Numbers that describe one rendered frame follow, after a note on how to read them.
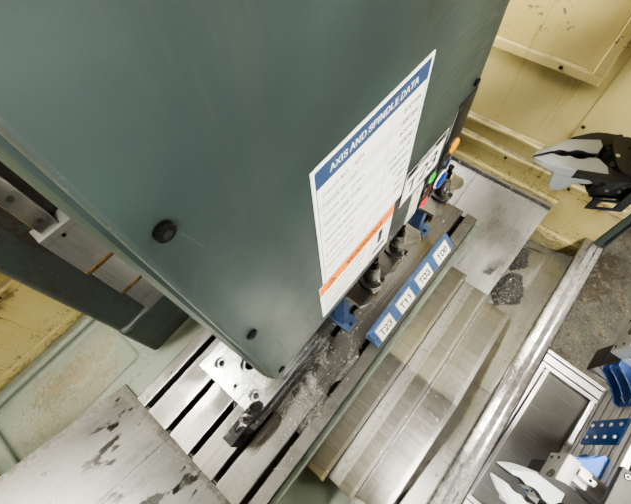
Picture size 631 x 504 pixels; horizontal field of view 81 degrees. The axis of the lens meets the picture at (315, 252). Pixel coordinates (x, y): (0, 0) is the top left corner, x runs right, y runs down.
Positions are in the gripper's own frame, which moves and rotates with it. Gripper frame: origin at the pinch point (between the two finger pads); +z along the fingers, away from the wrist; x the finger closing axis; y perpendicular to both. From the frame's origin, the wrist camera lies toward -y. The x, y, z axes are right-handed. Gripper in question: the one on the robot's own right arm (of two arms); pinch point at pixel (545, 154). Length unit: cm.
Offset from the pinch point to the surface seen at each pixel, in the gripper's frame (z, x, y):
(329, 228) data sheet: 27.2, -24.1, -13.6
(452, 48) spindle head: 18.2, -8.4, -20.9
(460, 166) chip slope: -11, 67, 81
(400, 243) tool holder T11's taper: 15.3, 4.3, 38.8
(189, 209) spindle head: 32, -33, -29
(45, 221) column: 93, -10, 22
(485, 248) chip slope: -23, 35, 90
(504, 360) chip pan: -31, -6, 98
